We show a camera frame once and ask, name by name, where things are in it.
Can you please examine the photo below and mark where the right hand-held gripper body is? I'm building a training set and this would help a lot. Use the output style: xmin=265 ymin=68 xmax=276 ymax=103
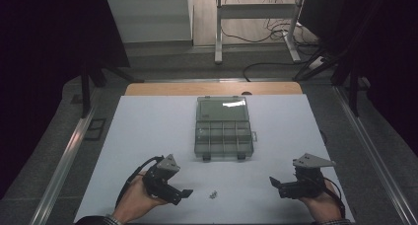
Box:
xmin=278 ymin=153 xmax=337 ymax=199

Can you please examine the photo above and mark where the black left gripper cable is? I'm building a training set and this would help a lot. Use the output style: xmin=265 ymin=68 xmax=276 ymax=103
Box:
xmin=114 ymin=155 xmax=165 ymax=209

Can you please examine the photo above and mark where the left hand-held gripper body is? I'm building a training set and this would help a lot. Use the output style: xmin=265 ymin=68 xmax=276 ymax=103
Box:
xmin=142 ymin=154 xmax=183 ymax=206

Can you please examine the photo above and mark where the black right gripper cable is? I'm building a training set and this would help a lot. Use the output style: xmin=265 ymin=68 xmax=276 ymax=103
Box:
xmin=323 ymin=176 xmax=347 ymax=218

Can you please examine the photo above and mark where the white desk frame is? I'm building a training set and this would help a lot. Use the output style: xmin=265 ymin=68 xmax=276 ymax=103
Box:
xmin=214 ymin=0 xmax=308 ymax=65

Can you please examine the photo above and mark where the aluminium rail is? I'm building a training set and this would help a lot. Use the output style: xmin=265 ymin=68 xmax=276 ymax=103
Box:
xmin=332 ymin=85 xmax=418 ymax=225
xmin=29 ymin=103 xmax=101 ymax=225

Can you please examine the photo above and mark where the black tripod stand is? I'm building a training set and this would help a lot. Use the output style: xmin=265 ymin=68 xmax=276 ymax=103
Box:
xmin=79 ymin=58 xmax=146 ymax=119
xmin=292 ymin=46 xmax=363 ymax=118

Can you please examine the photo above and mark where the white table sheet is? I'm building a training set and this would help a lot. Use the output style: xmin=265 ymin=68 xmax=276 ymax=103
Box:
xmin=73 ymin=94 xmax=356 ymax=225

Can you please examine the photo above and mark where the person's left hand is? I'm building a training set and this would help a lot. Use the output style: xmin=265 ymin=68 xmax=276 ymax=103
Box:
xmin=111 ymin=173 xmax=169 ymax=224

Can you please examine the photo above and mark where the long black floor cable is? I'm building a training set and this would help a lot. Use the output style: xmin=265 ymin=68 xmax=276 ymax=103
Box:
xmin=243 ymin=61 xmax=308 ymax=83

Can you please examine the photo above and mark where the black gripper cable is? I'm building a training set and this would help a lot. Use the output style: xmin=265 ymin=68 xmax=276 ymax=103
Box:
xmin=114 ymin=155 xmax=165 ymax=209
xmin=323 ymin=176 xmax=347 ymax=218

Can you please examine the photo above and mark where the black floor frame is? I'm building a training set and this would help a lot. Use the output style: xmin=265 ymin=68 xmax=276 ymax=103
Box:
xmin=83 ymin=117 xmax=107 ymax=142

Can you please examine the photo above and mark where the person's right hand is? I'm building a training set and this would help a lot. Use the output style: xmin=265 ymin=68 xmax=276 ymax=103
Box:
xmin=298 ymin=179 xmax=343 ymax=222

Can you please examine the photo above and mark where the white cabinet panel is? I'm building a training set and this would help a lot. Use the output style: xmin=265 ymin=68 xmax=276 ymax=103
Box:
xmin=105 ymin=0 xmax=195 ymax=49

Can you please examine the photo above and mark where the white power strip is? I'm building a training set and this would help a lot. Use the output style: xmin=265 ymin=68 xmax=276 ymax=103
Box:
xmin=309 ymin=55 xmax=327 ymax=71

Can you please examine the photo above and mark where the clear grey compartment box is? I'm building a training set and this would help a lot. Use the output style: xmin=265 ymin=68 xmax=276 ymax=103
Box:
xmin=193 ymin=96 xmax=258 ymax=162

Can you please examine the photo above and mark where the dark curtain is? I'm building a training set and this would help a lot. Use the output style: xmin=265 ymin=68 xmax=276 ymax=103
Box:
xmin=297 ymin=0 xmax=418 ymax=154
xmin=0 ymin=0 xmax=131 ymax=199

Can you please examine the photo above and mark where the tangle of black cables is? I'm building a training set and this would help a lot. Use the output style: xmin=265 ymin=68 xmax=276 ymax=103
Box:
xmin=220 ymin=19 xmax=320 ymax=47

